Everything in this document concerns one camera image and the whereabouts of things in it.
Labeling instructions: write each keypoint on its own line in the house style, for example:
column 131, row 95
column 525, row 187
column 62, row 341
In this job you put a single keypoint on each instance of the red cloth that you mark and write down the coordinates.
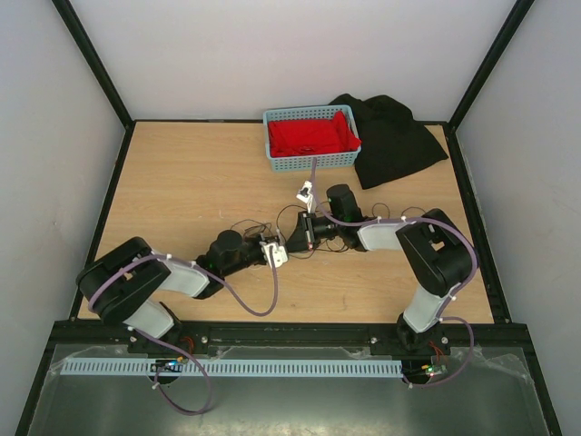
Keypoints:
column 312, row 136

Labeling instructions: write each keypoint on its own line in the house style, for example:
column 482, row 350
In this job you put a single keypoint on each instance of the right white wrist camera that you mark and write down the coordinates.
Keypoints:
column 306, row 196

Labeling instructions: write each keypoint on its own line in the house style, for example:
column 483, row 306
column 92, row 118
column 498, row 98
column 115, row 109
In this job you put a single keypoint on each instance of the black metal frame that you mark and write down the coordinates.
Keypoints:
column 502, row 330

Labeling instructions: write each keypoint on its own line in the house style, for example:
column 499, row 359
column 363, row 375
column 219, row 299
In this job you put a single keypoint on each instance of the black cloth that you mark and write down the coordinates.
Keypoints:
column 393, row 144

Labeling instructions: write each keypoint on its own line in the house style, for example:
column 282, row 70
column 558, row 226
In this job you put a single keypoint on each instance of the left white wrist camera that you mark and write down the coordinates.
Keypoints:
column 275, row 254

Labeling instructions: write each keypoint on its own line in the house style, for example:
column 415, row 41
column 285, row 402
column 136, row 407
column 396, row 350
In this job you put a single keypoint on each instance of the blue perforated plastic basket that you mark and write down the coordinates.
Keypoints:
column 300, row 163

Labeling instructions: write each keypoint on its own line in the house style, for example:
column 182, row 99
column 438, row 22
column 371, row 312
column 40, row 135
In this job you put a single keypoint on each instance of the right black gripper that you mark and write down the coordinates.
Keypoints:
column 304, row 237

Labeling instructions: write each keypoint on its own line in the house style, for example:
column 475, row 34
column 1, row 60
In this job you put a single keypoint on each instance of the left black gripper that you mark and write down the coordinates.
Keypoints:
column 260, row 238

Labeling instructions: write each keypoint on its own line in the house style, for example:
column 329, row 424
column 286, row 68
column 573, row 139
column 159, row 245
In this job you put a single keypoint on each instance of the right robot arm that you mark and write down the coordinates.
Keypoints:
column 440, row 256

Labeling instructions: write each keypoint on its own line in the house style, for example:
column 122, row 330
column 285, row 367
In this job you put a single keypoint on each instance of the grey slotted cable duct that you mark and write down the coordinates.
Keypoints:
column 233, row 368

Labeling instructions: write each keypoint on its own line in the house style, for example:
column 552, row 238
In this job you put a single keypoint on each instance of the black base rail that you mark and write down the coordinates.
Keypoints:
column 381, row 338

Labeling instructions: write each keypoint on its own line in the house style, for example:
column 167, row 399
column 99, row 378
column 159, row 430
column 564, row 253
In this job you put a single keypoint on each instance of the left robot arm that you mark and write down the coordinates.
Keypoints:
column 119, row 286

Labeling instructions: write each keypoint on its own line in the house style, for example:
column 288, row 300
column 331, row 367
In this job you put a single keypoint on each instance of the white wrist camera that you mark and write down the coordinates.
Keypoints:
column 275, row 254
column 306, row 196

